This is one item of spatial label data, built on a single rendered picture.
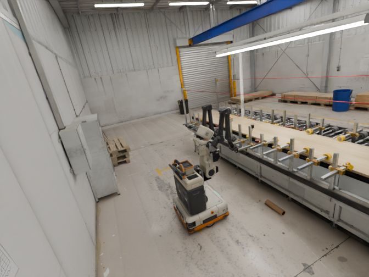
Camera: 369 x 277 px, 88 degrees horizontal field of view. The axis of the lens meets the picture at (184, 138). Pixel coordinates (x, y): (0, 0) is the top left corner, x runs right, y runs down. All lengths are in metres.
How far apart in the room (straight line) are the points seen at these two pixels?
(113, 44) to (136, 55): 1.07
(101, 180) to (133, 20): 8.09
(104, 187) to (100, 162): 0.51
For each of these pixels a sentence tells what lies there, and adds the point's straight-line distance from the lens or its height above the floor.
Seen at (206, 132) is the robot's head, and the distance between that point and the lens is 2.54.
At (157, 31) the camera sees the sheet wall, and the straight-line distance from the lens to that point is 10.72.
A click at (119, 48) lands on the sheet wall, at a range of 10.17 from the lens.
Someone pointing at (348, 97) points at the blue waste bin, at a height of 0.49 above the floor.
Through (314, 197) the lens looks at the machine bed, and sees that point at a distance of 3.22.
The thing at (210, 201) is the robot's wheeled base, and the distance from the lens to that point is 3.00.
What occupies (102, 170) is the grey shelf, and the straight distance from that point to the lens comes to 3.94.
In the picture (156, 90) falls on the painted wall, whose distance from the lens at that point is 10.38.
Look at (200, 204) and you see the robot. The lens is 2.74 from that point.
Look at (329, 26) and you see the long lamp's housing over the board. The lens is 2.70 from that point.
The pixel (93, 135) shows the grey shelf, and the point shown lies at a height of 1.31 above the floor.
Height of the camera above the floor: 2.15
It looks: 20 degrees down
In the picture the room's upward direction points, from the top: 9 degrees counter-clockwise
